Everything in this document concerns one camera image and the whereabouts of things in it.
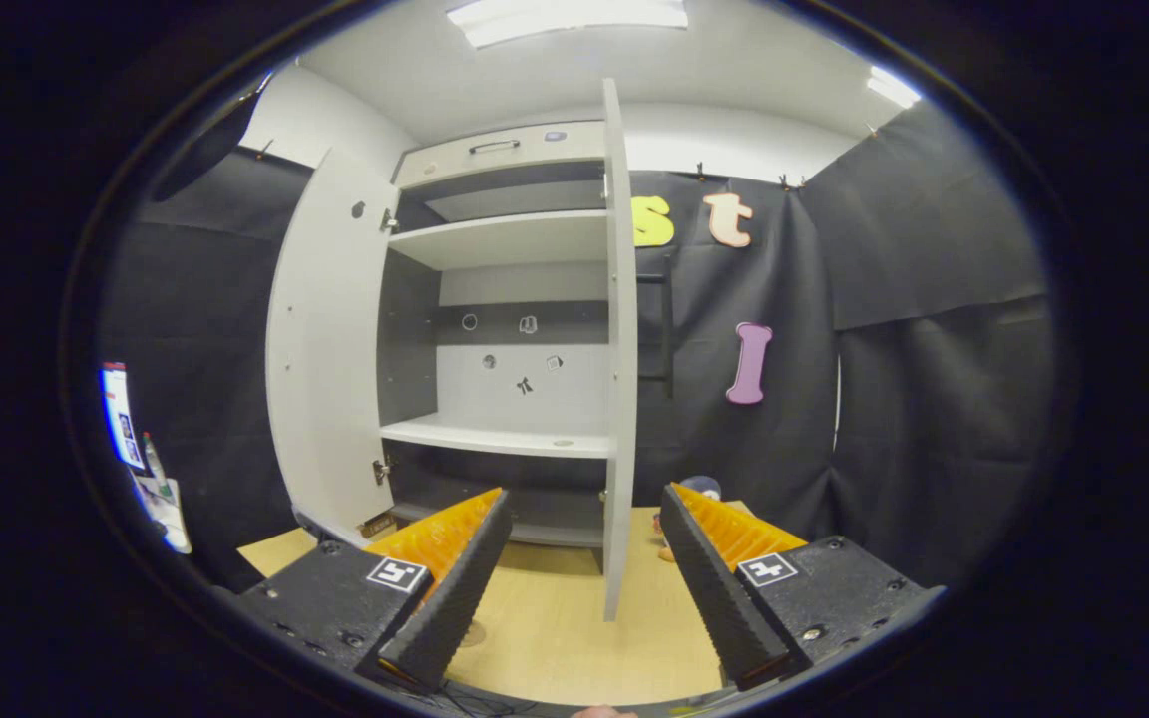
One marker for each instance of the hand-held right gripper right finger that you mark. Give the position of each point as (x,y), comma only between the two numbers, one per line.
(709,588)

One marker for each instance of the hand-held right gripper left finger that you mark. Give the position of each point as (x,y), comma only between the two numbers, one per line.
(455,588)

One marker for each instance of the round brown coaster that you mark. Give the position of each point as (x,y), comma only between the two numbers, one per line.
(476,634)

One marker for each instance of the white cabinet door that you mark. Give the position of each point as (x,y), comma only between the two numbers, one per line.
(619,349)
(325,349)

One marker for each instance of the white and grey cabinet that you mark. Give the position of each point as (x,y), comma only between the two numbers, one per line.
(505,239)

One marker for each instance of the grey penguin plush toy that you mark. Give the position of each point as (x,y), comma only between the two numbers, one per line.
(702,487)

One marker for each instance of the white paper sheet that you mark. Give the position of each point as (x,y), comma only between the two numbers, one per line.
(168,519)

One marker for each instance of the slim green white container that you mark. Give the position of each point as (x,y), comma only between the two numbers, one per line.
(157,467)

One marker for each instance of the lit screen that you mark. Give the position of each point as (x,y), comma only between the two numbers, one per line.
(121,414)

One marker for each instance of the small ceiling light panel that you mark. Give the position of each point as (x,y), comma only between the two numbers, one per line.
(892,87)

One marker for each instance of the large ceiling light panel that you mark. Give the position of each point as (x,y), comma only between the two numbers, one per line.
(565,18)

